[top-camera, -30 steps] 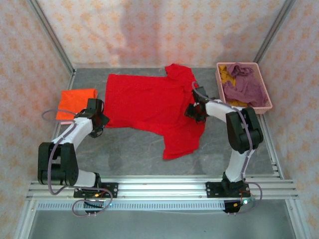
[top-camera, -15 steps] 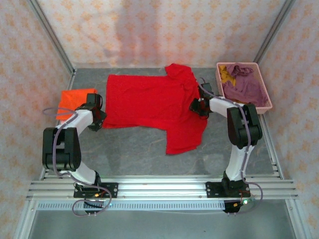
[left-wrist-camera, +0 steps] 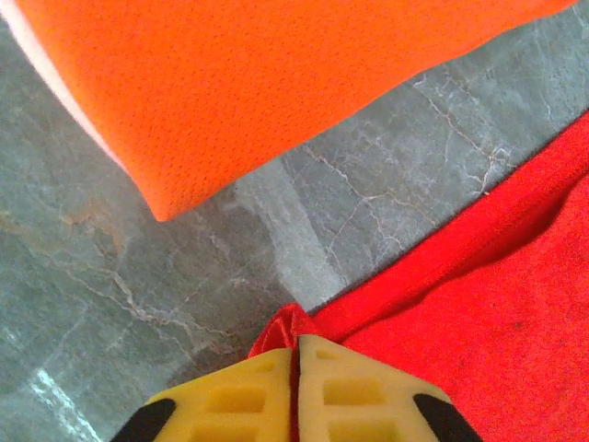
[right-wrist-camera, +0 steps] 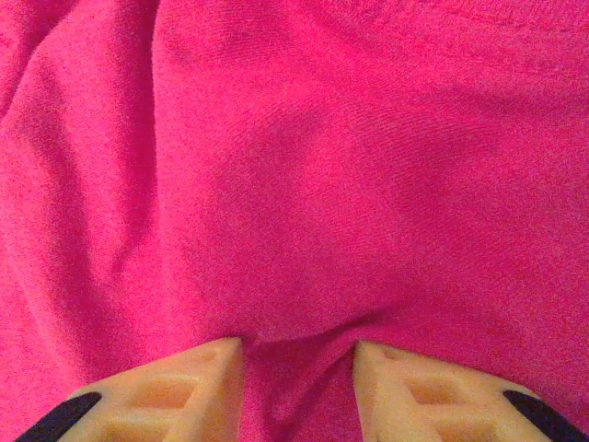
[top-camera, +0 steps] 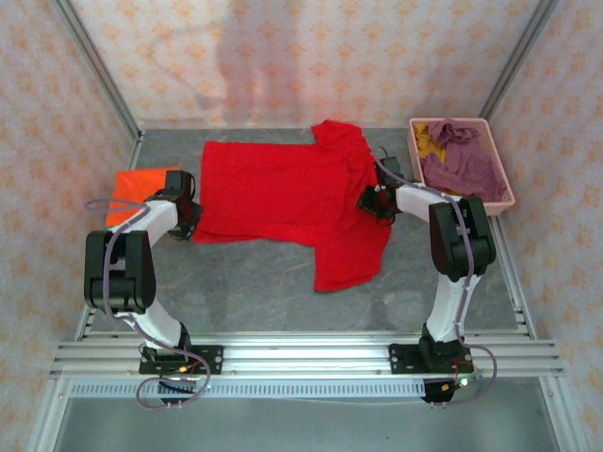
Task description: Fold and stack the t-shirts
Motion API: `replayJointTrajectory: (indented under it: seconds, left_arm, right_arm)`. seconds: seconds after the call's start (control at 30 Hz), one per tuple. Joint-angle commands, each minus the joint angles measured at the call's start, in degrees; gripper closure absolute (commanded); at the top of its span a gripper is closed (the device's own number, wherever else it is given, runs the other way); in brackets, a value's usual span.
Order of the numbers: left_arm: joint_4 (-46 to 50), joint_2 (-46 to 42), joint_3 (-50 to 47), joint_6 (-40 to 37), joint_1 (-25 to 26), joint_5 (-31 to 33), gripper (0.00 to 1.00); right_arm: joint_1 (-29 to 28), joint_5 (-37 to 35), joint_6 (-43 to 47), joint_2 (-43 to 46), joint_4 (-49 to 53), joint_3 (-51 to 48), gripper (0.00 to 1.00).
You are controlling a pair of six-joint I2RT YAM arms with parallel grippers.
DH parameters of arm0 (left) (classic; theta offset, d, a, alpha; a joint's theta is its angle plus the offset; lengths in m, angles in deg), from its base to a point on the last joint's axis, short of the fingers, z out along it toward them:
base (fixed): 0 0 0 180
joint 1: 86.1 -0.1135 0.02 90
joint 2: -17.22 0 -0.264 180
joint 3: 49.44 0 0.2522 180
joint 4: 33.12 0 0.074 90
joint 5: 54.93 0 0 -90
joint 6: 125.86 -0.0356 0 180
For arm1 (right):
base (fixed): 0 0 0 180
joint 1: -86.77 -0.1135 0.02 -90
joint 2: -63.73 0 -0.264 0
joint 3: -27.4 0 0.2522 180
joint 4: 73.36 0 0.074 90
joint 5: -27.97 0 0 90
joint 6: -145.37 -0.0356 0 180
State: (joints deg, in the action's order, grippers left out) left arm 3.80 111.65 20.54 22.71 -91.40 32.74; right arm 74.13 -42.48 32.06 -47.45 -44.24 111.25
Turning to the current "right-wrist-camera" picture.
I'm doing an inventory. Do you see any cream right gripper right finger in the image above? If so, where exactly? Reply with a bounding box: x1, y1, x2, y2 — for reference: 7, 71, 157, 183
352, 339, 589, 442

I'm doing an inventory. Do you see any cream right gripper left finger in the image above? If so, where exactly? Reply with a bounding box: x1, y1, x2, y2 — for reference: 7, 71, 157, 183
16, 337, 246, 442

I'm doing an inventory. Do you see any red t-shirt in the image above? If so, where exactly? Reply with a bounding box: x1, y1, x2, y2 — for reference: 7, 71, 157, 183
0, 0, 589, 442

